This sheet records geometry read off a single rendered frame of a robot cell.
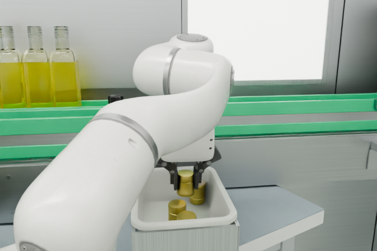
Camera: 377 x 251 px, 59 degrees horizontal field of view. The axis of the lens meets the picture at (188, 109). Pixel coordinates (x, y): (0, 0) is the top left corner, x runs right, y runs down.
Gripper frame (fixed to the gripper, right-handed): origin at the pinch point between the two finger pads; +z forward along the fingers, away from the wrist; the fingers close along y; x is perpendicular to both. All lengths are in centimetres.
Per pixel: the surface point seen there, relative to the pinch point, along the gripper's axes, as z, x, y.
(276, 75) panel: -7.7, -34.3, -29.3
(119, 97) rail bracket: -15.2, -5.7, 12.6
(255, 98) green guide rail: -5.4, -24.1, -20.5
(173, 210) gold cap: 2.0, 6.8, 2.8
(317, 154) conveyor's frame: 4.5, -12.2, -34.4
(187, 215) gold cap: 0.6, 9.5, 0.6
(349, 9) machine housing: -25, -43, -52
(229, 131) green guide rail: -1.2, -15.0, -11.9
